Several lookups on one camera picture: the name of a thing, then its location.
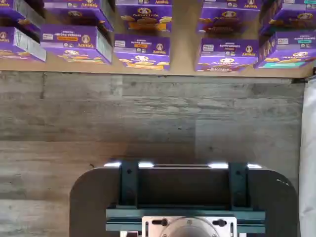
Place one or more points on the silver mounting plate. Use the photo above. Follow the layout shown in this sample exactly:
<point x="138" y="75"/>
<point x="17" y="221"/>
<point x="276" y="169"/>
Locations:
<point x="158" y="230"/>

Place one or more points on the purple Annie's box teal band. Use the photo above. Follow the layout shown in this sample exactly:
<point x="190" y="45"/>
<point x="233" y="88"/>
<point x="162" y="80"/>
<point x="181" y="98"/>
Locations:
<point x="291" y="17"/>
<point x="291" y="47"/>

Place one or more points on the purple Annie's box orange band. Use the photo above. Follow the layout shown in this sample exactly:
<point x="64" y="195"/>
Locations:
<point x="143" y="17"/>
<point x="140" y="44"/>

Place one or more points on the purple Annie's snack box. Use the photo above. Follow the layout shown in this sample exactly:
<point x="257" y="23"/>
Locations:
<point x="14" y="39"/>
<point x="7" y="11"/>

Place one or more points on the purple Annie's boxes group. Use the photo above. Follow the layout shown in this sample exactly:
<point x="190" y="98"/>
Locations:
<point x="184" y="61"/>

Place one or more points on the purple Annie's hidden veggies box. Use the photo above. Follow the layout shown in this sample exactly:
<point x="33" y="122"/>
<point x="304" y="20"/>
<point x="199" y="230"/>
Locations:
<point x="74" y="37"/>
<point x="74" y="14"/>

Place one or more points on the short teal aluminium extrusion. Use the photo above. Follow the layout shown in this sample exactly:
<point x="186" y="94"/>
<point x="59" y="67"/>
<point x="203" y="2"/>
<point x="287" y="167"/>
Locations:
<point x="128" y="185"/>
<point x="238" y="185"/>

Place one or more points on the dark robot base platform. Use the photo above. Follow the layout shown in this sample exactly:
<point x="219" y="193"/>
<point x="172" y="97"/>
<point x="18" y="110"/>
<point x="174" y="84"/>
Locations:
<point x="93" y="197"/>

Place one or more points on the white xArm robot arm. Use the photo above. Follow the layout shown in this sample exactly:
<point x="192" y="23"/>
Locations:
<point x="190" y="229"/>

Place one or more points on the long teal aluminium extrusion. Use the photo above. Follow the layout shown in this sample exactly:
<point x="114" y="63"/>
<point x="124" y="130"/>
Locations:
<point x="123" y="217"/>

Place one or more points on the white plain curtain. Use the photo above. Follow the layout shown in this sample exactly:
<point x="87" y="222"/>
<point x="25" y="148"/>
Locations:
<point x="308" y="148"/>

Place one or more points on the purple Annie's box chocolate print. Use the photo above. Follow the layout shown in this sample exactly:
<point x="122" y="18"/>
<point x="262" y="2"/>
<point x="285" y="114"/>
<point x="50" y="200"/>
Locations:
<point x="227" y="49"/>
<point x="227" y="19"/>

